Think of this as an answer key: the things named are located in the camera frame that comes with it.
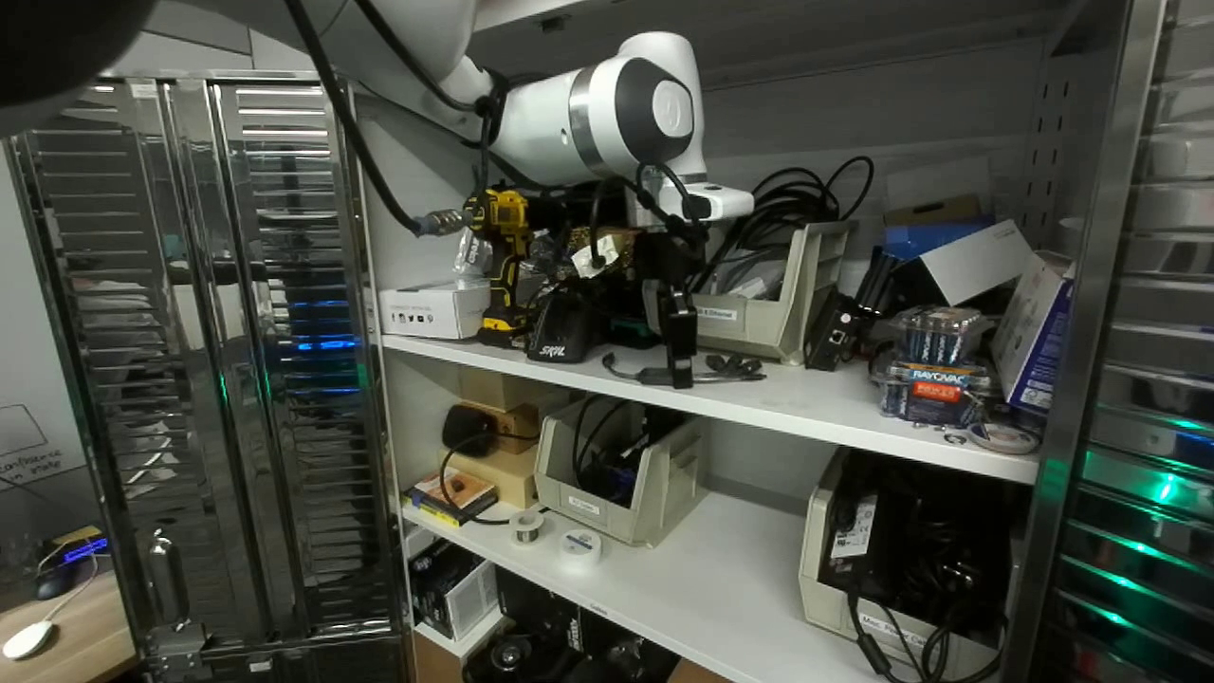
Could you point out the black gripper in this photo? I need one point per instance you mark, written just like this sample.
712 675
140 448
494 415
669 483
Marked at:
666 266

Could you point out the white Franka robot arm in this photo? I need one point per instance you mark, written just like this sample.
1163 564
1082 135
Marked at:
546 120

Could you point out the grey plastic tool box bin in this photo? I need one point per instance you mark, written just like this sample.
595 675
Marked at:
760 328

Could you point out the black small box device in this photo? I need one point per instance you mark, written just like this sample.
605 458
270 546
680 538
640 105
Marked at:
835 333

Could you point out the brown cardboard box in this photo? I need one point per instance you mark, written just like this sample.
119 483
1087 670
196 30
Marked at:
513 469

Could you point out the white cardboard box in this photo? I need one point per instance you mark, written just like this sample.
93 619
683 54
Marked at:
429 310

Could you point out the blue box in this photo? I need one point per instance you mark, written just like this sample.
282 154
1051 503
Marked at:
931 239

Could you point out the yellow black flat tool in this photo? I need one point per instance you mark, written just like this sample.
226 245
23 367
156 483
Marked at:
451 506

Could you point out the white open box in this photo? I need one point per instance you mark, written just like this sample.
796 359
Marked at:
461 606

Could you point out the white printed product box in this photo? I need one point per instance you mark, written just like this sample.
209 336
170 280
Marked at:
1032 336

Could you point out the black battery charger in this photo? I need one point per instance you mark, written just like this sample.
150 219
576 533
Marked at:
570 336

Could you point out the metal shelf unit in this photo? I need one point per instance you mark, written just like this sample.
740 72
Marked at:
782 401

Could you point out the grey storage bin with label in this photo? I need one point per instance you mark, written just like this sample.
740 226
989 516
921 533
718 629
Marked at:
620 514

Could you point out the black rounded device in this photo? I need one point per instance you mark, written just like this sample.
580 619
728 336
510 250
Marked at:
471 431

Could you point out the grey tape roll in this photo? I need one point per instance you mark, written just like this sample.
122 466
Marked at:
529 527

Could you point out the battery pack with orange label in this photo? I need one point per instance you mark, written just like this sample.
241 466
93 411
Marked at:
936 397

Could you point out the upright battery pack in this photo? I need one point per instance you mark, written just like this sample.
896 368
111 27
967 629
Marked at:
943 336

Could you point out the white cardboard sheet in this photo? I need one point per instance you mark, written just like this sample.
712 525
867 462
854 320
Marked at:
975 263

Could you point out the metal server rack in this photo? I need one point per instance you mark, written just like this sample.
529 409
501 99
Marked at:
190 379

